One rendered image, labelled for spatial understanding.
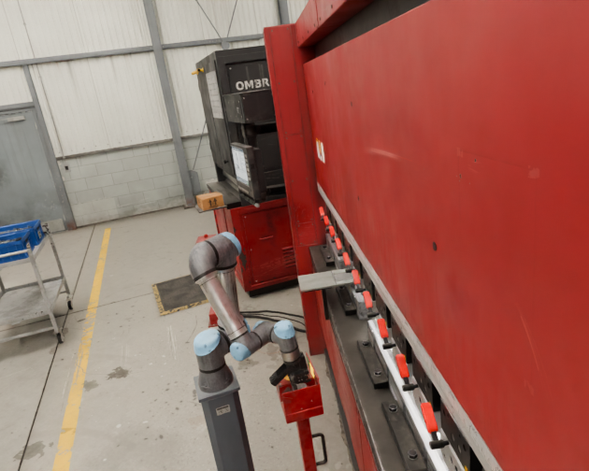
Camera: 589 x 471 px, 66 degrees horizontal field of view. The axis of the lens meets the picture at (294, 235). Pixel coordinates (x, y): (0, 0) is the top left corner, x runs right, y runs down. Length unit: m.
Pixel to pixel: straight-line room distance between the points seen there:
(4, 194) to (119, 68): 2.90
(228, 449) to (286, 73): 2.12
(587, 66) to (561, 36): 0.05
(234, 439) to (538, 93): 1.93
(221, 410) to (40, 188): 7.36
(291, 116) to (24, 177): 6.68
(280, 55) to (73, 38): 6.28
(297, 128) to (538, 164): 2.50
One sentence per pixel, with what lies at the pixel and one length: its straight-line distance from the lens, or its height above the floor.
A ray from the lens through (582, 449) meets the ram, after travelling 0.65.
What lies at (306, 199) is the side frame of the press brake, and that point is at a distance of 3.08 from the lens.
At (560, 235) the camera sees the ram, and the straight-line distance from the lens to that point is 0.57.
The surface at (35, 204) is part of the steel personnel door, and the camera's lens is 9.12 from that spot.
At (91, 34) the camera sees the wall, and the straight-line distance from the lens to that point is 8.93.
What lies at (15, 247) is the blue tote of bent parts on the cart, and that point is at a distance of 4.57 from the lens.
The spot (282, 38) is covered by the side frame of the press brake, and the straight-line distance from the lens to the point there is 3.00.
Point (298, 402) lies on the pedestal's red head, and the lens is 1.96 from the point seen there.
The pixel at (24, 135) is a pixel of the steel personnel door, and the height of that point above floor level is 1.74.
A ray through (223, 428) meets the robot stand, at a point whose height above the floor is 0.59.
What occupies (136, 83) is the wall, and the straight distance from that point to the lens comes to 8.84.
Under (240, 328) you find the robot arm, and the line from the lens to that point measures 1.79.
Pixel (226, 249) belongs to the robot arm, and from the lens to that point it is 1.85.
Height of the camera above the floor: 1.97
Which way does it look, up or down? 18 degrees down
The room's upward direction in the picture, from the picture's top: 8 degrees counter-clockwise
